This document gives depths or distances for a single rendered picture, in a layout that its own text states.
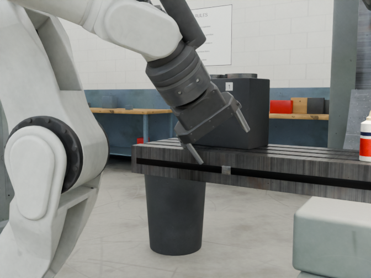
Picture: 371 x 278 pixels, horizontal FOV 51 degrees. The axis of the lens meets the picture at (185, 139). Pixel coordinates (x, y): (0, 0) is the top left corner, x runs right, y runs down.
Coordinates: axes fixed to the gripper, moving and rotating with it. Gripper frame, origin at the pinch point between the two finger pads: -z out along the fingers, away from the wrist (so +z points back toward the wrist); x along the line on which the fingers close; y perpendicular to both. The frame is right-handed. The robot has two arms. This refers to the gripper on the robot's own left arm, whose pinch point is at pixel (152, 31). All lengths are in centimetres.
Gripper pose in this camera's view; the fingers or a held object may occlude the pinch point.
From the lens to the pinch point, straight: 121.0
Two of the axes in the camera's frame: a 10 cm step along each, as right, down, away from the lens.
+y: -2.4, -6.6, 7.1
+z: -4.3, -5.8, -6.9
